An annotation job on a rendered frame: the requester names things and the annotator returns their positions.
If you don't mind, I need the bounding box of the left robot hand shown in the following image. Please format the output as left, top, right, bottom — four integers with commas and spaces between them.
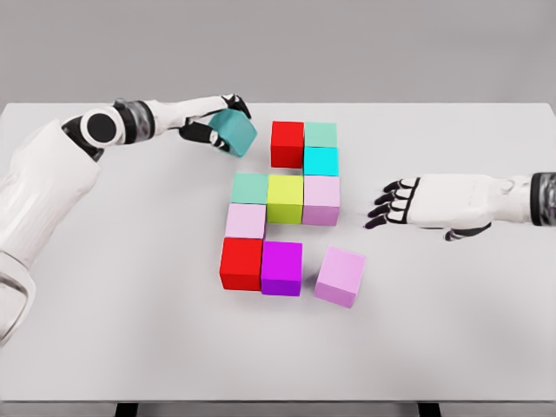
175, 92, 253, 154

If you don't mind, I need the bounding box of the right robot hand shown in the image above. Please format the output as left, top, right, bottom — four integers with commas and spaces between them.
364, 174, 506, 243

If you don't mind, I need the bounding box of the teal cube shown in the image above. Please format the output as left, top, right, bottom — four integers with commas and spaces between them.
206, 108, 259, 159

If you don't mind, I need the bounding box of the mint green cube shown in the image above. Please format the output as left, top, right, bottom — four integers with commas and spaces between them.
229, 172, 270, 206
303, 122, 339, 149

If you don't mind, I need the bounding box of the red cube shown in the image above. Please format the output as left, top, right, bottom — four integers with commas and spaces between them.
270, 120, 306, 169
219, 236, 265, 292

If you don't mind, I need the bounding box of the light pink cube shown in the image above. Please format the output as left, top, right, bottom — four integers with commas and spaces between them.
313, 245, 367, 310
301, 175, 341, 227
224, 202, 268, 241

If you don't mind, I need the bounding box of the yellow-green cube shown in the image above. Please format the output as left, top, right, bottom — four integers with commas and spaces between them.
265, 174, 305, 226

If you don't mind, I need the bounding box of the cyan cube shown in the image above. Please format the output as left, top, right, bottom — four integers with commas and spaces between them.
302, 146, 341, 177

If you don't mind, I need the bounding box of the magenta cube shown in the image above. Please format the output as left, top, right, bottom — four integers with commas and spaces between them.
260, 241, 304, 298

